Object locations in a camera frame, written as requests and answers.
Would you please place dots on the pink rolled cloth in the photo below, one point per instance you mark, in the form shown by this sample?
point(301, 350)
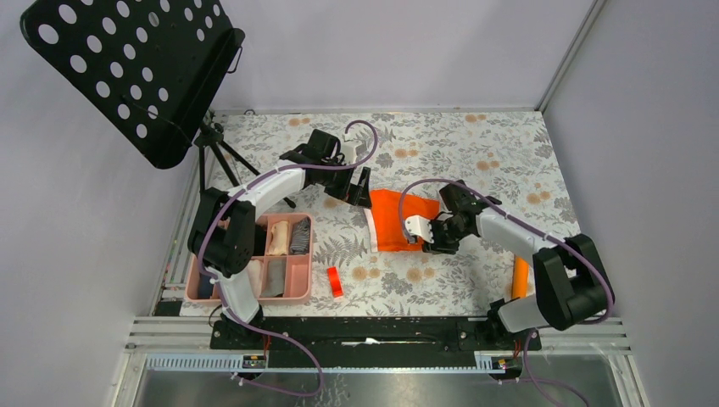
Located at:
point(254, 270)

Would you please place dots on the cream rolled cloth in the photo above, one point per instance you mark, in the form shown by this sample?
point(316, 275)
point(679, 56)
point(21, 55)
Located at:
point(279, 239)

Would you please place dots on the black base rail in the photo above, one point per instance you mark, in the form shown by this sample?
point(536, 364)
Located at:
point(431, 343)

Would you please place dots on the small red block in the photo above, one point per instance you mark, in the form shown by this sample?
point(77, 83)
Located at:
point(335, 282)

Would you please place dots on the black rolled cloth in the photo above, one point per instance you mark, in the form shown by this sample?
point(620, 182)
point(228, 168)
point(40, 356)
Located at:
point(260, 238)

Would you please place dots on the floral tablecloth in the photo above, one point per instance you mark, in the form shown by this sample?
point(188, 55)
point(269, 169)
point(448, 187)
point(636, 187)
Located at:
point(508, 156)

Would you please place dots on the grey striped underwear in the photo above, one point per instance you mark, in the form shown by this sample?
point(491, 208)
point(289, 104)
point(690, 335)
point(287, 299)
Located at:
point(300, 237)

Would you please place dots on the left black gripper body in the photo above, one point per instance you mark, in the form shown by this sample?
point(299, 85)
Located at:
point(337, 183)

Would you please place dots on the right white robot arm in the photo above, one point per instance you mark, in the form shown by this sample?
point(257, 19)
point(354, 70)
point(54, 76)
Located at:
point(571, 286)

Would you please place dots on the grey rolled cloth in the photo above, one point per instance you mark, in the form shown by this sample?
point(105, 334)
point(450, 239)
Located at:
point(275, 279)

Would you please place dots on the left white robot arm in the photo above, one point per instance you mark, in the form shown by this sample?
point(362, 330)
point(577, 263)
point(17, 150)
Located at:
point(223, 233)

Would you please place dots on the orange underwear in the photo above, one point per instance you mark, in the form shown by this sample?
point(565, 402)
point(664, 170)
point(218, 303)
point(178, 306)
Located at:
point(384, 220)

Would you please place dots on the black perforated music stand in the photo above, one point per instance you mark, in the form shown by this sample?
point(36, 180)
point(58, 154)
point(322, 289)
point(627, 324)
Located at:
point(151, 68)

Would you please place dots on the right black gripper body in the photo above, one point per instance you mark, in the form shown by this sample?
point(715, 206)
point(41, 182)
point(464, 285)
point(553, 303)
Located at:
point(447, 236)

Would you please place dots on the pink divided storage tray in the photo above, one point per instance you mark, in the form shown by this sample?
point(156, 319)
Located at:
point(299, 267)

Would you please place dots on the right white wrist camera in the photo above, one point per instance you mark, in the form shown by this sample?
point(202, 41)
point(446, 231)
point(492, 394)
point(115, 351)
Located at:
point(418, 228)

